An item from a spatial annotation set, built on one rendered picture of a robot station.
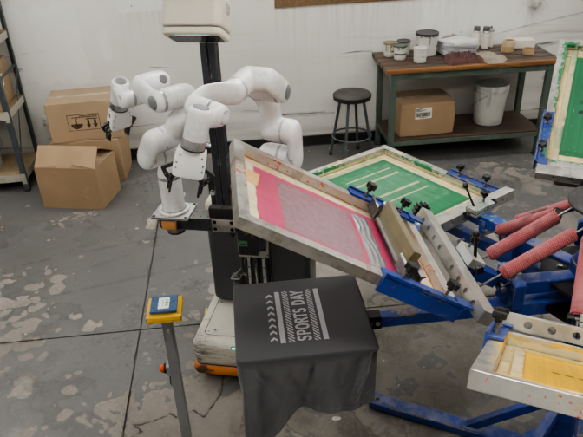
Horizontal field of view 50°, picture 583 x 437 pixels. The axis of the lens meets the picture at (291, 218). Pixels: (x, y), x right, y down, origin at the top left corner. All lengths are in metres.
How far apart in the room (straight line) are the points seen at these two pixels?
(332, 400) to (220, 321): 1.24
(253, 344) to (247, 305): 0.22
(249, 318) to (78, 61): 4.02
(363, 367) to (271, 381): 0.32
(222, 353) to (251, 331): 1.06
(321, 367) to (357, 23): 4.13
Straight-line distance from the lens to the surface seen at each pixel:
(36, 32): 5.95
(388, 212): 2.27
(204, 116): 1.88
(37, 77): 6.06
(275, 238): 1.77
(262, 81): 2.11
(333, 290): 2.42
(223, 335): 3.30
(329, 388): 2.27
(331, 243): 1.98
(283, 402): 2.29
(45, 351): 3.93
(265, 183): 2.12
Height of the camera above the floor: 2.38
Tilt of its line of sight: 29 degrees down
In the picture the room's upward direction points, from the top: 2 degrees counter-clockwise
